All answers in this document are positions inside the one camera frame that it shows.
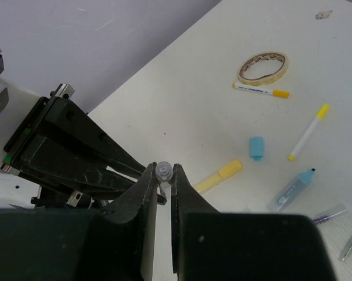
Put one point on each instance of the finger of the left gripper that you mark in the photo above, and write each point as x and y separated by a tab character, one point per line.
76	181
57	116

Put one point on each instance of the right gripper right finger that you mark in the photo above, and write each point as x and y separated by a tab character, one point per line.
210	245

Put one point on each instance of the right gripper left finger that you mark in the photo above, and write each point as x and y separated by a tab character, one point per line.
114	243

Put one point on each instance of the yellow highlighter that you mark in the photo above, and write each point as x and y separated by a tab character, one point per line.
218	177

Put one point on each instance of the blue highlighter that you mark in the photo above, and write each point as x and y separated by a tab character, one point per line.
291	191

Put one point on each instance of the blue highlighter cap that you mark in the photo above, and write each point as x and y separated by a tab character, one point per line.
256	148

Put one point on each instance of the purple gel pen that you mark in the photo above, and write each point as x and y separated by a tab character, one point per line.
330	214

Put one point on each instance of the orange capped white marker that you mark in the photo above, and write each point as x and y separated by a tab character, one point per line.
259	90

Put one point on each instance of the yellow capped white marker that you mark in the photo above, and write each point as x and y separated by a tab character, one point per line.
308	132

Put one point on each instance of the masking tape roll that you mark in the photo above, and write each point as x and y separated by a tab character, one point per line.
263	68

